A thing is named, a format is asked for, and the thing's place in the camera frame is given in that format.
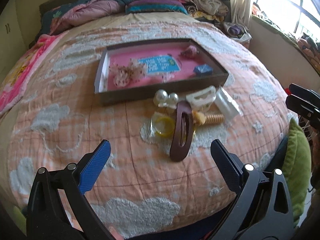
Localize pink cartoon blanket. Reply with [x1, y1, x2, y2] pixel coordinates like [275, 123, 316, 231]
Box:
[0, 31, 68, 115]

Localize white claw hair clip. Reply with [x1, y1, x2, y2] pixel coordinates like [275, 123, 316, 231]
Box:
[185, 86, 216, 112]

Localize sheer floral hair scrunchie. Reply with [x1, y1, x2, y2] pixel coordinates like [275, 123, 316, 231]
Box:
[109, 59, 148, 88]

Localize clothes on window sill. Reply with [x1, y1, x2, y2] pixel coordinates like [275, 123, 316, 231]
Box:
[252, 2, 320, 73]

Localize white wardrobe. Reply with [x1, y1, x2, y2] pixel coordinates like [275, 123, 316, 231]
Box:
[1, 0, 27, 81]

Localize green cushion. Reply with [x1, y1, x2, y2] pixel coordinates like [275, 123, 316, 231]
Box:
[282, 119, 311, 226]

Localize dark tray with pink liner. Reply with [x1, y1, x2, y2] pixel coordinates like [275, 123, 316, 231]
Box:
[94, 38, 229, 105]

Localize bag with purple clothes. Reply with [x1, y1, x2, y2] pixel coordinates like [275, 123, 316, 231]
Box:
[222, 22, 252, 43]

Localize blue printed card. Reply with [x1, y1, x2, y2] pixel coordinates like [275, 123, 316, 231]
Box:
[138, 55, 180, 75]

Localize window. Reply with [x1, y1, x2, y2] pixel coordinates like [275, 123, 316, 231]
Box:
[252, 0, 319, 42]

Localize blue small box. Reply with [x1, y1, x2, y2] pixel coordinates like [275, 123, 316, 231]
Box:
[193, 64, 213, 76]

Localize peach cloud-pattern quilt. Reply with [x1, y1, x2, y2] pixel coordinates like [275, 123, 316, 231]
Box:
[1, 22, 297, 238]

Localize white curtain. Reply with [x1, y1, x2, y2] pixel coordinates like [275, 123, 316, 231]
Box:
[230, 0, 253, 28]

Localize tan spiral hair tie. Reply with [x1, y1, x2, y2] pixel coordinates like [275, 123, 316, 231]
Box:
[191, 110, 226, 126]

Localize purple teal striped pillow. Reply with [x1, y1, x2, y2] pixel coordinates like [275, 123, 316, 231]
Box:
[125, 0, 188, 15]

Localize yellow ring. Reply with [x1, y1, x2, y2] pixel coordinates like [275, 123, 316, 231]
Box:
[149, 112, 176, 138]

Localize clear packet with earrings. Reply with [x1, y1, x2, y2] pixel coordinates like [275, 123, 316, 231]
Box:
[214, 87, 243, 121]

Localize white pearl hair clip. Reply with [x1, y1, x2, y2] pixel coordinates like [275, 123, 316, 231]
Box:
[153, 89, 179, 109]

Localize pink fuzzy hair tie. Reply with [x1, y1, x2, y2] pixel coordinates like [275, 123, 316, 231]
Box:
[179, 44, 200, 59]

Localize pile of clothes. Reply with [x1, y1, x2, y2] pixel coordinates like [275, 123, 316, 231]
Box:
[178, 0, 229, 24]

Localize brown oval hair clip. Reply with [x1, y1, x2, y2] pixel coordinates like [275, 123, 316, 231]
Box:
[169, 101, 194, 162]

